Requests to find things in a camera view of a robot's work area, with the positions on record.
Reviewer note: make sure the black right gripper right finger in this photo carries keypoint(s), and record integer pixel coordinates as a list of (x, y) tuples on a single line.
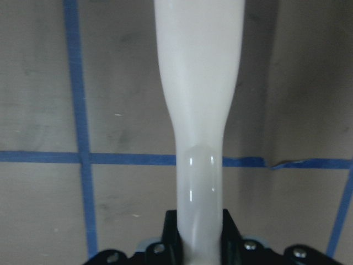
[(231, 241)]

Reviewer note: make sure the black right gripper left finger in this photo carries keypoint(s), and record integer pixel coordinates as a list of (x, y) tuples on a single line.
[(173, 249)]

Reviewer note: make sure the white hand brush black bristles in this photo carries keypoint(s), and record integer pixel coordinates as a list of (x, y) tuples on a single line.
[(199, 45)]

